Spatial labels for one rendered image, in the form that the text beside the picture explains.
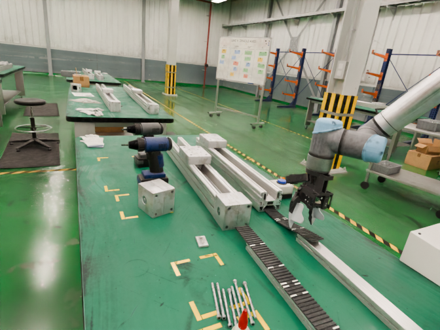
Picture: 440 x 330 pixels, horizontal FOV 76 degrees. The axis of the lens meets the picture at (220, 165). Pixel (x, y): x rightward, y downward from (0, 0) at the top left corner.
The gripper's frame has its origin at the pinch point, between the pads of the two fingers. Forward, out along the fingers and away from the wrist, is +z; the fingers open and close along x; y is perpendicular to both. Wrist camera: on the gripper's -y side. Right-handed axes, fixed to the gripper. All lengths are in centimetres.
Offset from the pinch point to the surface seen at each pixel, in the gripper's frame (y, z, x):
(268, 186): -24.8, -1.9, 2.4
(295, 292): 24.0, 2.2, -19.5
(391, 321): 36.7, 3.4, -2.0
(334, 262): 17.3, 2.6, -0.8
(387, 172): -146, 53, 258
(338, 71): -245, -55, 242
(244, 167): -46.1, -2.1, 2.4
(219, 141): -75, -6, 1
